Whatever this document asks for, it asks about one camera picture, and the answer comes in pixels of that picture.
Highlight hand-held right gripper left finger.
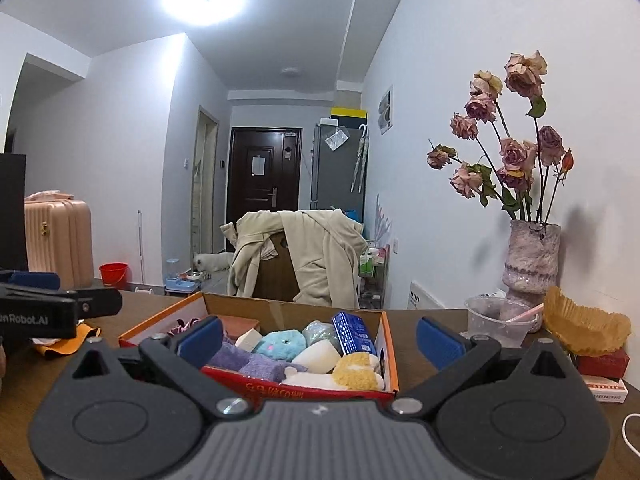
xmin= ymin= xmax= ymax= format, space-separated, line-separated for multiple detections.
xmin=69 ymin=316 xmax=254 ymax=417

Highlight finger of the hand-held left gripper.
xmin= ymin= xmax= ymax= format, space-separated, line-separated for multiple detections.
xmin=75 ymin=288 xmax=124 ymax=319
xmin=0 ymin=270 xmax=62 ymax=291

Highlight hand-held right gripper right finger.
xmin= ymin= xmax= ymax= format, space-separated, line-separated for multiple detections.
xmin=391 ymin=316 xmax=577 ymax=416

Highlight pink satin cloth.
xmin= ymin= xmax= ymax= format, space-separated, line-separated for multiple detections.
xmin=167 ymin=316 xmax=201 ymax=338

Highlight red cardboard box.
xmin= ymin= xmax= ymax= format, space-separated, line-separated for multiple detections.
xmin=119 ymin=291 xmax=401 ymax=402

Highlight grey-purple cloth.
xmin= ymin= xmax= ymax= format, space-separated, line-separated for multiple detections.
xmin=202 ymin=342 xmax=286 ymax=380

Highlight blue plush toy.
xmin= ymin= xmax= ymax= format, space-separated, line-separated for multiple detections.
xmin=251 ymin=330 xmax=307 ymax=362

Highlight blue tissue pack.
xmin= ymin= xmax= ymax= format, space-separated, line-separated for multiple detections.
xmin=332 ymin=311 xmax=378 ymax=357

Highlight red bucket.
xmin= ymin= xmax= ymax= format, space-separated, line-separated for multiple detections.
xmin=99 ymin=262 xmax=129 ymax=291

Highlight orange cloth with plastic bag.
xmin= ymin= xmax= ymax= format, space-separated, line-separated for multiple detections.
xmin=32 ymin=324 xmax=101 ymax=361

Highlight brown foam block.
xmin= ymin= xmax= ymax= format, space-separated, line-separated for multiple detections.
xmin=220 ymin=315 xmax=261 ymax=343

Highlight beige foam block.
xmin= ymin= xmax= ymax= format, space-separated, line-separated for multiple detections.
xmin=235 ymin=329 xmax=263 ymax=353

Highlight pink suitcase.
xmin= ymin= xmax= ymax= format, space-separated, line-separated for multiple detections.
xmin=25 ymin=191 xmax=94 ymax=291

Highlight white panel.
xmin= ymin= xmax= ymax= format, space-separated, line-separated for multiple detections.
xmin=409 ymin=280 xmax=446 ymax=309

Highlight clear plastic cup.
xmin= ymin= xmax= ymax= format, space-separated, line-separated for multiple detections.
xmin=464 ymin=296 xmax=538 ymax=348

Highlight white mop pole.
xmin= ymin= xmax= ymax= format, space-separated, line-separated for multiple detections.
xmin=136 ymin=210 xmax=148 ymax=286

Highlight black monitor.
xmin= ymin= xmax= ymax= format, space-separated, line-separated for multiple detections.
xmin=0 ymin=152 xmax=27 ymax=273

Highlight pink straw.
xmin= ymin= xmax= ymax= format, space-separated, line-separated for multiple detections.
xmin=500 ymin=304 xmax=545 ymax=323

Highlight yellow plush toy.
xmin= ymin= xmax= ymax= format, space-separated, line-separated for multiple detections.
xmin=332 ymin=352 xmax=386 ymax=392

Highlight storage rack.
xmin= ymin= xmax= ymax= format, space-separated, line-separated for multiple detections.
xmin=357 ymin=242 xmax=391 ymax=309

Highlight brown chair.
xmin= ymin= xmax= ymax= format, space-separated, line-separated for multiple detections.
xmin=255 ymin=232 xmax=301 ymax=303

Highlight glittery clear ball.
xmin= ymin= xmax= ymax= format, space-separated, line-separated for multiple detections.
xmin=301 ymin=320 xmax=346 ymax=356

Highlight pink speckled vase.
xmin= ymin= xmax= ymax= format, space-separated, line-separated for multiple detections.
xmin=502 ymin=220 xmax=562 ymax=333

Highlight beige coat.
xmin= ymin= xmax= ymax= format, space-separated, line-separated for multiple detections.
xmin=221 ymin=208 xmax=369 ymax=308

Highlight orange paper baking liners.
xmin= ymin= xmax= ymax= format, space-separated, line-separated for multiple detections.
xmin=543 ymin=286 xmax=632 ymax=358

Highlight red flat box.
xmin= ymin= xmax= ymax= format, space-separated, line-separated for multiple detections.
xmin=575 ymin=347 xmax=631 ymax=378

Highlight white flat box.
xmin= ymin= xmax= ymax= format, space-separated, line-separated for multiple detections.
xmin=580 ymin=374 xmax=628 ymax=404

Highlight dark brown door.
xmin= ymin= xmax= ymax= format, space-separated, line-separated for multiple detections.
xmin=227 ymin=127 xmax=303 ymax=253

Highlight grey fridge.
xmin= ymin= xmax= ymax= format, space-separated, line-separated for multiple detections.
xmin=311 ymin=121 xmax=368 ymax=211

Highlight white folded umbrella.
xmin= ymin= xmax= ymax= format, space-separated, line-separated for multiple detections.
xmin=350 ymin=125 xmax=369 ymax=193

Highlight bunch of dried roses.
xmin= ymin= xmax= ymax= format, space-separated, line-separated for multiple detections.
xmin=426 ymin=50 xmax=575 ymax=223

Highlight clear plastic pouch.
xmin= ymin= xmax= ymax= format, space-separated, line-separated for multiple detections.
xmin=324 ymin=127 xmax=351 ymax=151

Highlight yellow box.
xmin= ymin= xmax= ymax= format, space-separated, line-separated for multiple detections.
xmin=330 ymin=106 xmax=368 ymax=126

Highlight white charger cable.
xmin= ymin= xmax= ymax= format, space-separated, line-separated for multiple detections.
xmin=622 ymin=412 xmax=640 ymax=461

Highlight wall poster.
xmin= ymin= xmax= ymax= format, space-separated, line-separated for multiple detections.
xmin=377 ymin=85 xmax=394 ymax=136

